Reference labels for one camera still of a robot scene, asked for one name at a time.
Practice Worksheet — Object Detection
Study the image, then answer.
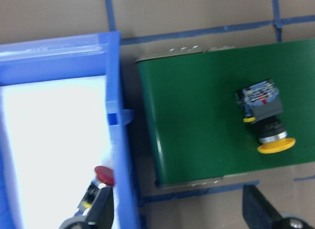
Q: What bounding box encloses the green conveyor belt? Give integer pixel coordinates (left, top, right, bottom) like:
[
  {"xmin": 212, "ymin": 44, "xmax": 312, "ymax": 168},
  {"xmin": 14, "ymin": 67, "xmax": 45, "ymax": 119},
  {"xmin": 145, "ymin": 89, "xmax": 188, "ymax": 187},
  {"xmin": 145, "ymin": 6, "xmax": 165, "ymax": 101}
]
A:
[{"xmin": 137, "ymin": 39, "xmax": 315, "ymax": 187}]

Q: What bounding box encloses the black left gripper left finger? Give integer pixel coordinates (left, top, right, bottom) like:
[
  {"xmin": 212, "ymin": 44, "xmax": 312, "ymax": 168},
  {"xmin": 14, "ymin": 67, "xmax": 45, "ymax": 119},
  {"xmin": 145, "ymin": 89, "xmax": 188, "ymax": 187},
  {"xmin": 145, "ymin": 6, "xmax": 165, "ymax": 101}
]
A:
[{"xmin": 85, "ymin": 187, "xmax": 114, "ymax": 229}]

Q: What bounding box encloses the red push button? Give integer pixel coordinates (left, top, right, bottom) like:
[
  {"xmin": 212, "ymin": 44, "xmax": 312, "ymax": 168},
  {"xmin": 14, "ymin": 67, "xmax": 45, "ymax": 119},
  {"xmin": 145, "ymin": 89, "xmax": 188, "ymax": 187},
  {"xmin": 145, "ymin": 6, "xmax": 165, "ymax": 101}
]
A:
[{"xmin": 74, "ymin": 165, "xmax": 115, "ymax": 216}]

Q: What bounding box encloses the white foam pad source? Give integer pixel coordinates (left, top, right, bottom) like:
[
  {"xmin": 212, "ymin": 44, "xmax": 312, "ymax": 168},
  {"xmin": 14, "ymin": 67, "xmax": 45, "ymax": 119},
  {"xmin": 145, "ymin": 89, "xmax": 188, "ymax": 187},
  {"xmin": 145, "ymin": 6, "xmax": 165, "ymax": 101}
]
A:
[{"xmin": 0, "ymin": 76, "xmax": 112, "ymax": 229}]

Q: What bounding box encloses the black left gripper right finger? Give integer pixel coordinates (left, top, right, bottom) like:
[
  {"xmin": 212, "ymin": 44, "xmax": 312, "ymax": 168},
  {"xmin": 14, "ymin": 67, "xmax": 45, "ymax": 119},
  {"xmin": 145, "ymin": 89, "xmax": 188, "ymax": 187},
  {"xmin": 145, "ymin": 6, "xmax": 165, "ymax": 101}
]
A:
[{"xmin": 242, "ymin": 185, "xmax": 288, "ymax": 229}]

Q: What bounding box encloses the blue source bin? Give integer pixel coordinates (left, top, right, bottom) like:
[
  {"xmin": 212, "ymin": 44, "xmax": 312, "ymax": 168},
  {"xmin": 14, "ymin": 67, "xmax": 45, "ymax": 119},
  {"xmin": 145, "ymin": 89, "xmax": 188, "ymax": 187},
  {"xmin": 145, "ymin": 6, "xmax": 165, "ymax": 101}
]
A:
[{"xmin": 0, "ymin": 32, "xmax": 141, "ymax": 229}]

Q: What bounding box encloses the yellow push button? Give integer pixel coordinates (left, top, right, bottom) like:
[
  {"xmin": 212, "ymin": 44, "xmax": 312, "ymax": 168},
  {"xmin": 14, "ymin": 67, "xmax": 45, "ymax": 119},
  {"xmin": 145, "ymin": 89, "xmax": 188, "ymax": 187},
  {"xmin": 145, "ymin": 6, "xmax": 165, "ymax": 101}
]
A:
[{"xmin": 235, "ymin": 78, "xmax": 296, "ymax": 154}]

